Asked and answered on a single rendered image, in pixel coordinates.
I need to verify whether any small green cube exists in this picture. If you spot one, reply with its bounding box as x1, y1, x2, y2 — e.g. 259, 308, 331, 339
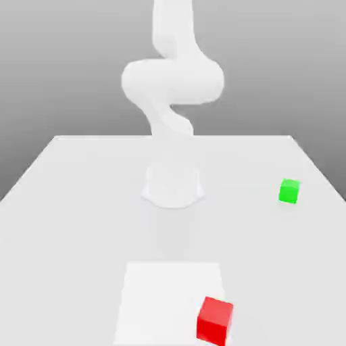
278, 178, 301, 205

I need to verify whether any small red cube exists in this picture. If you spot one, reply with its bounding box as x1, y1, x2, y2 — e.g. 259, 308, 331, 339
196, 296, 234, 346

